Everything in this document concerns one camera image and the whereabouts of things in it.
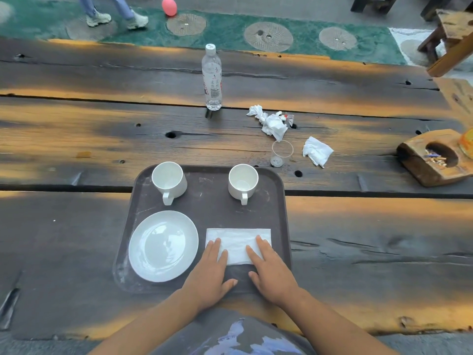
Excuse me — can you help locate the white sneaker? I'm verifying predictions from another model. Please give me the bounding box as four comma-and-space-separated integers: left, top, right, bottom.
86, 11, 112, 28
125, 11, 149, 31

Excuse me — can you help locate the white paper napkin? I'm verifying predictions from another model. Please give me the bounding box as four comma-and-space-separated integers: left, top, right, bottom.
205, 228, 272, 266

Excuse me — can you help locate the person's left hand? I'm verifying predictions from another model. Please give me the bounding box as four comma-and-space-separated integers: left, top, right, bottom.
180, 237, 239, 314

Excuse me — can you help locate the white ceramic mug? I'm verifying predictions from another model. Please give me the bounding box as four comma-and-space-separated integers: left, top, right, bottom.
151, 161, 188, 207
228, 164, 259, 206

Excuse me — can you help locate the small crumpled white napkin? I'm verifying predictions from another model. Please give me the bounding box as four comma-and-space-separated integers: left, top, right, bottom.
302, 136, 335, 169

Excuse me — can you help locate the pile of cigarette butts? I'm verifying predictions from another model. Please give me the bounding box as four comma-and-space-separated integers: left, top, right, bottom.
424, 148, 448, 168

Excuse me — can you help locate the wooden block ashtray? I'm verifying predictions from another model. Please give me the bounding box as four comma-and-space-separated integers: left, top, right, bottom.
396, 129, 473, 188

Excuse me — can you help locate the dark brown tray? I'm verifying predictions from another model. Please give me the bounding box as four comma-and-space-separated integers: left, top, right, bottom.
112, 165, 293, 295

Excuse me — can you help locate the light wooden stool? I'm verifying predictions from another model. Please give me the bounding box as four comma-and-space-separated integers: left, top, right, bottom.
417, 9, 473, 65

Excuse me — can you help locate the dark wooden stool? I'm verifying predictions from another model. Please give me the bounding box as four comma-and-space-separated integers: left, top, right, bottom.
420, 0, 473, 23
350, 0, 400, 15

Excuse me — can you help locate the white plate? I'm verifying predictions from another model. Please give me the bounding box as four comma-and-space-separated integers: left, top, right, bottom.
128, 210, 200, 284

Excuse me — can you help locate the person's left forearm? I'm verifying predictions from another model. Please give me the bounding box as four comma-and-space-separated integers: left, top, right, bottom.
88, 290, 207, 355

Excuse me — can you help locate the twisted crumpled white tissue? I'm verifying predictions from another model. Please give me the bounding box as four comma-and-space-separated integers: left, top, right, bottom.
246, 105, 289, 142

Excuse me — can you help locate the person's right hand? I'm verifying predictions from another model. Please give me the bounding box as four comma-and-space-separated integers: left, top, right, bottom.
245, 235, 303, 310

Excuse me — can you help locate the light wooden chair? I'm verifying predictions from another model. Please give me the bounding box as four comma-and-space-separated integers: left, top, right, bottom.
427, 36, 473, 119

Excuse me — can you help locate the person's right forearm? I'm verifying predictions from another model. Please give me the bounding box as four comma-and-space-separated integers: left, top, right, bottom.
280, 288, 400, 355

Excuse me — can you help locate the gray printed shirt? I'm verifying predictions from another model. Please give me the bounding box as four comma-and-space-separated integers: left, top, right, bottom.
149, 308, 318, 355

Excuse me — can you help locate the clear plastic water bottle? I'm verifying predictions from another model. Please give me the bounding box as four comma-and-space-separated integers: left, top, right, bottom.
201, 43, 223, 111

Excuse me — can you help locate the clear plastic disposable cup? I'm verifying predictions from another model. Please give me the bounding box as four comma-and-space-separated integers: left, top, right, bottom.
270, 140, 295, 168

